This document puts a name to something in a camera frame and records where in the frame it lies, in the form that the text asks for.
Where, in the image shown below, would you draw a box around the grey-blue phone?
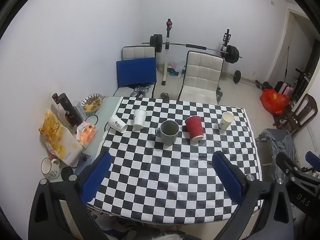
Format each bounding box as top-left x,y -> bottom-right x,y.
74,154 -> 93,176

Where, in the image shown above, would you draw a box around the dark tall bottle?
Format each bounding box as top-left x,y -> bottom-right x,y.
58,93 -> 83,127

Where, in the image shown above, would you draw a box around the white enamel mug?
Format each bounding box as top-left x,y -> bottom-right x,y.
41,157 -> 61,179

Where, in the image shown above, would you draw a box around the grey cloth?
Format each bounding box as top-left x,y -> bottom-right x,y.
259,128 -> 298,182

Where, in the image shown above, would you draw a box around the long barbell with plates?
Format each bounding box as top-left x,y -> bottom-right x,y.
142,34 -> 243,64

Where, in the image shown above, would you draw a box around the grey ceramic mug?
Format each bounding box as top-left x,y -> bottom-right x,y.
155,120 -> 180,146

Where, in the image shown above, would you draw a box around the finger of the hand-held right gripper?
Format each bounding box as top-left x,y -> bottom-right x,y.
299,151 -> 320,179
276,152 -> 304,180

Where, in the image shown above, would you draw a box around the black cable loop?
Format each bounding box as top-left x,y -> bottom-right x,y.
84,115 -> 99,126

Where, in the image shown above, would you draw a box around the red ribbed paper cup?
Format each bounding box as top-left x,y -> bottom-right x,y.
185,115 -> 205,141

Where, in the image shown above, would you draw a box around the plate with food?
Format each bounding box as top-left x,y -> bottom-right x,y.
81,93 -> 104,113

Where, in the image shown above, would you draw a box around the short barbell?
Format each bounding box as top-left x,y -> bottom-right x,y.
232,70 -> 270,90

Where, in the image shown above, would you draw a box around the black folding scooter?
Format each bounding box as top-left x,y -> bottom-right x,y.
293,68 -> 313,98

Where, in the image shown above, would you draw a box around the pink suitcase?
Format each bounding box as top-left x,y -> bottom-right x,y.
274,81 -> 293,97

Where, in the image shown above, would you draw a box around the red plastic bag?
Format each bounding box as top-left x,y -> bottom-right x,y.
259,88 -> 288,114

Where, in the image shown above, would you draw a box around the clear plastic bag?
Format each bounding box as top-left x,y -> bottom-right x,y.
171,61 -> 186,73

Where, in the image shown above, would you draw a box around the white padded chair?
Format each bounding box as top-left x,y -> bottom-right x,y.
121,45 -> 156,61
178,51 -> 224,104

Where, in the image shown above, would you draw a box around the orange snack packet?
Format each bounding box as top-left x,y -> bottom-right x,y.
76,121 -> 97,149

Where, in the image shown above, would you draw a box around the weight bench rack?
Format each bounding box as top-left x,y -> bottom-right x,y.
161,19 -> 232,86

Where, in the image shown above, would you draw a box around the yellow chips bag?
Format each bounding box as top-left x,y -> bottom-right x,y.
39,109 -> 83,161

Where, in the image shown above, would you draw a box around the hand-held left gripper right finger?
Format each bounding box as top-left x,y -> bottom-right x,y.
212,151 -> 294,240

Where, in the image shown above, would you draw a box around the dark wooden chair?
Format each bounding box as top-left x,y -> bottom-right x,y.
272,93 -> 318,136

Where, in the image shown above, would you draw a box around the metal weight plates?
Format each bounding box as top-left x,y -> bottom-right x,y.
130,84 -> 151,98

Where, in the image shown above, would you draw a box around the black round lid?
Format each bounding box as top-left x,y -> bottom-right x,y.
61,167 -> 74,181

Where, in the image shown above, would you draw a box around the white printed paper cup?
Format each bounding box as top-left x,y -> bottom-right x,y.
108,115 -> 128,133

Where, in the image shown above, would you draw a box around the black white checkered tablecloth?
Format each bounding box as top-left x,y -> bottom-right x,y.
86,96 -> 263,224

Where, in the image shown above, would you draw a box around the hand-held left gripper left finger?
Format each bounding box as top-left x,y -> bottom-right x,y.
29,152 -> 112,240

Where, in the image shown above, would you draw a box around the blue backed chair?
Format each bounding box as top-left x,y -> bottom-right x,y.
113,57 -> 157,98

